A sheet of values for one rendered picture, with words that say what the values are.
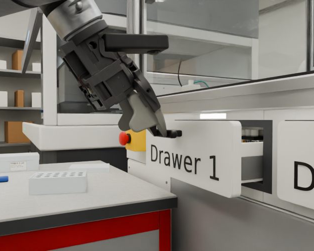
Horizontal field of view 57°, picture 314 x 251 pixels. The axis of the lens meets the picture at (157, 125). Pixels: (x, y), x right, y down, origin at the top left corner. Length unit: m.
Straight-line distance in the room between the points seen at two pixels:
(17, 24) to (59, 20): 4.39
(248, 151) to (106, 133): 0.93
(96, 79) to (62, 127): 0.84
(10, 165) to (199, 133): 0.72
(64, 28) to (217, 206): 0.41
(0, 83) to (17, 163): 3.65
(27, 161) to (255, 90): 0.78
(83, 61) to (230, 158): 0.26
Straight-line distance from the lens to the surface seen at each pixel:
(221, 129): 0.44
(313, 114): 0.43
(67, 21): 0.46
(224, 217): 0.58
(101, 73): 0.45
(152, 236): 0.69
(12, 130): 4.21
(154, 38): 0.51
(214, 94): 0.57
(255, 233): 0.53
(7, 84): 4.67
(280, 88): 0.46
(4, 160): 1.05
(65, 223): 0.60
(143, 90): 0.45
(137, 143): 0.82
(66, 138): 1.28
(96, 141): 1.31
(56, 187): 0.71
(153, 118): 0.47
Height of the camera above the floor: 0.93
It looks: 1 degrees down
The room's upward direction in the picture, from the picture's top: straight up
